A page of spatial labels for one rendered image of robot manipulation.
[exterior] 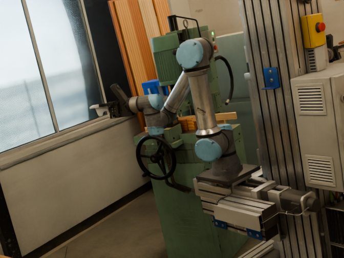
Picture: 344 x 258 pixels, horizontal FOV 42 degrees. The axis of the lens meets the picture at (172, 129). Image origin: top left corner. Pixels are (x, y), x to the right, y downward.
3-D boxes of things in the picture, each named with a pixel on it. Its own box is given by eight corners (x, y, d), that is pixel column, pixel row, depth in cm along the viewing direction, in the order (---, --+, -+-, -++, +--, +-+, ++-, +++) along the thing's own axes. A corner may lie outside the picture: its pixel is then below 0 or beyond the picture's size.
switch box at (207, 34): (204, 56, 301) (199, 31, 298) (211, 54, 309) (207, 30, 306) (212, 54, 297) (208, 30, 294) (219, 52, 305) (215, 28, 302)
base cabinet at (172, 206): (167, 259, 312) (146, 164, 297) (206, 222, 358) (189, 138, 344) (224, 267, 286) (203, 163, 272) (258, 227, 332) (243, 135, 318)
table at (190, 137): (125, 149, 291) (123, 141, 290) (152, 136, 316) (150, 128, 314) (206, 147, 257) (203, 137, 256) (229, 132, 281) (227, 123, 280)
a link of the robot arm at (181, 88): (205, 30, 206) (158, 113, 229) (195, 32, 197) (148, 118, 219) (225, 44, 204) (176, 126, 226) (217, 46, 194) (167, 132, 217)
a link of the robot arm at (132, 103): (134, 96, 207) (143, 95, 214) (126, 98, 209) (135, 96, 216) (136, 112, 207) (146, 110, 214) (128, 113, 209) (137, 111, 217)
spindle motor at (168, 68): (154, 87, 286) (144, 39, 280) (169, 82, 300) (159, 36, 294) (177, 85, 276) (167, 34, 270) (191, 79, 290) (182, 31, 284)
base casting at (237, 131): (146, 163, 298) (143, 150, 296) (190, 138, 343) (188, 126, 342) (204, 163, 272) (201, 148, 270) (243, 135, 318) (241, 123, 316)
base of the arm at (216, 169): (249, 167, 214) (245, 147, 212) (227, 177, 205) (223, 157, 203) (227, 164, 226) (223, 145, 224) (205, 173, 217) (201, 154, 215)
